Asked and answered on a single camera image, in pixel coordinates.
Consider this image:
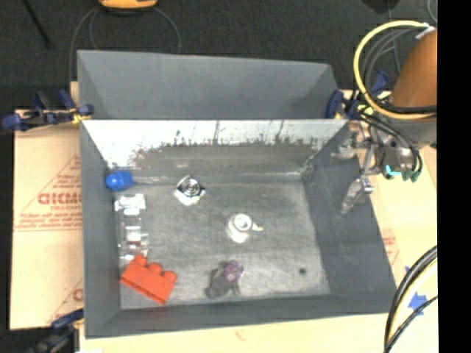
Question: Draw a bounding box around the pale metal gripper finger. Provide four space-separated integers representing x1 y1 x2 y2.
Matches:
330 132 364 162
339 176 375 215

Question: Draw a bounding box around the grey metal bin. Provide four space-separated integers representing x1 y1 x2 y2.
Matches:
76 49 400 338

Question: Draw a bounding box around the purple and grey toy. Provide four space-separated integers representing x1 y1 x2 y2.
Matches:
204 259 245 300

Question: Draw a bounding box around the red toy brick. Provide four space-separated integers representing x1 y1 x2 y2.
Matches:
119 254 178 306

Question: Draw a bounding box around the clear plastic bottle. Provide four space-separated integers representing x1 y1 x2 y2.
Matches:
113 193 151 261

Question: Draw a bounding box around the blue toy piece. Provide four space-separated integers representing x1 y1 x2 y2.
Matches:
104 170 136 193

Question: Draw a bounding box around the brown cardboard board red print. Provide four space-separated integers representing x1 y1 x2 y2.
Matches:
8 122 86 331

